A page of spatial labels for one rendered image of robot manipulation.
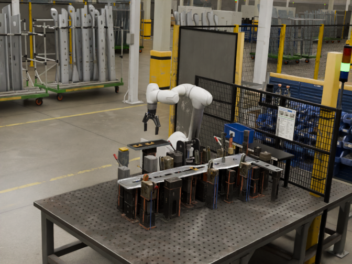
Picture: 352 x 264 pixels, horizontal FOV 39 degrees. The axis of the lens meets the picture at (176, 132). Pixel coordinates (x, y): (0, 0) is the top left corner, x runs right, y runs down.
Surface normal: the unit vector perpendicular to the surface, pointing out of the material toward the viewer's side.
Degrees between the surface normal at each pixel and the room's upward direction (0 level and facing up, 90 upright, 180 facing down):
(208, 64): 90
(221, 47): 89
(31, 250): 0
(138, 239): 0
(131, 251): 0
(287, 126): 90
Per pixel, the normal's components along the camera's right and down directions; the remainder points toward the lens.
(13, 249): 0.05, -0.96
